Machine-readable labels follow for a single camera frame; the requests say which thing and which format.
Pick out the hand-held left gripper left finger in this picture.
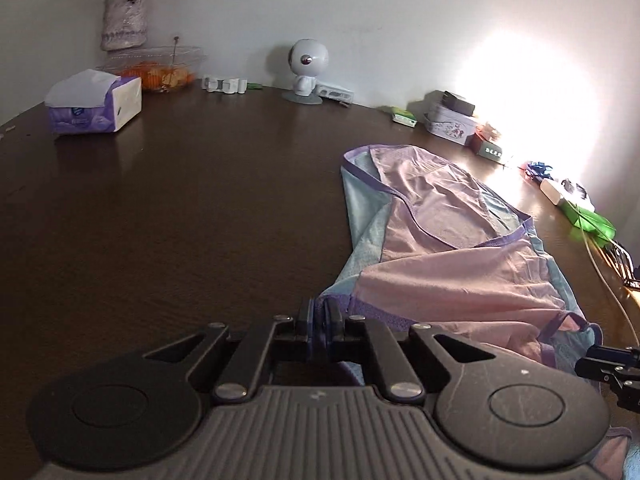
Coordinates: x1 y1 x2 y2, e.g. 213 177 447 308
142 299 319 406

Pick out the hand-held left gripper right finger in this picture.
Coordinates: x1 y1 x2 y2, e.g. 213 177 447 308
321 299 496 404

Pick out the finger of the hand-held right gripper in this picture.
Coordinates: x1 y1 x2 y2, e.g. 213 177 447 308
574 344 640 380
602 373 640 411

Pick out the pink blue purple-trimmed garment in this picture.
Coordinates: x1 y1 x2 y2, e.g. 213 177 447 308
320 144 634 480

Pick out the green plastic bag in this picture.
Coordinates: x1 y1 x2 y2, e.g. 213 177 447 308
566 202 617 242

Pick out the white power strip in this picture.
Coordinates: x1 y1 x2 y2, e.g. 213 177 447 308
539 177 597 212

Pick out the blue ribbon bundle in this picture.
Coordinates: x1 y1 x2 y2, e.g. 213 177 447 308
521 159 554 182

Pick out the green white packet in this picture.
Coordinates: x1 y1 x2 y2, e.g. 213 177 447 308
389 106 419 127

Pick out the dark green small box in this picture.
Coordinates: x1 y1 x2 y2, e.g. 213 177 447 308
475 140 507 164

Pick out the small white flat device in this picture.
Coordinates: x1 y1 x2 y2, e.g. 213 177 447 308
314 84 355 104

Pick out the white printed tin box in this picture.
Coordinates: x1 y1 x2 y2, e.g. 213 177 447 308
423 102 479 147

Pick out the red white small packet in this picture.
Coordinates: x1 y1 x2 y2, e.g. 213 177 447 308
472 121 502 144

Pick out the small black box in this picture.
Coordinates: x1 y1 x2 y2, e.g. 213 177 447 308
439 91 476 116

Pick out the clear plastic fruit container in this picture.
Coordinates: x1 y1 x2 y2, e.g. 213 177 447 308
97 45 207 94

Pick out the purple white tissue box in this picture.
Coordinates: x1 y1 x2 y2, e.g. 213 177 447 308
44 69 143 135

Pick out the white textured vase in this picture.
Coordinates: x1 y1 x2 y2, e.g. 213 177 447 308
100 0 149 52

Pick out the white cable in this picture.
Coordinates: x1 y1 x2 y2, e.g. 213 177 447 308
574 209 640 342

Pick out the black wire rack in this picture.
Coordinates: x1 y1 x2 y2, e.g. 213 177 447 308
601 239 640 289

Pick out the white round-headed robot camera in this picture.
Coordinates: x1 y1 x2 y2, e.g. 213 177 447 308
281 38 331 106

